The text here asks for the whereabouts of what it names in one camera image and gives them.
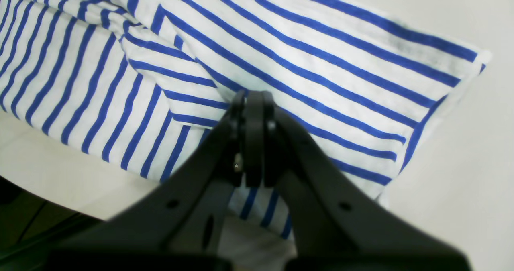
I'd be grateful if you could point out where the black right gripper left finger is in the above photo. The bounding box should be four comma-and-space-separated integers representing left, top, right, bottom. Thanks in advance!
44, 92, 245, 271

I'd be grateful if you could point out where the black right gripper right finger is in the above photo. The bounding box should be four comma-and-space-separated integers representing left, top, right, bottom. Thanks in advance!
245, 92, 470, 271

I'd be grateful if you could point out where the blue white striped T-shirt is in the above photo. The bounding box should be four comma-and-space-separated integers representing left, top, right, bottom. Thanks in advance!
0, 0, 492, 239

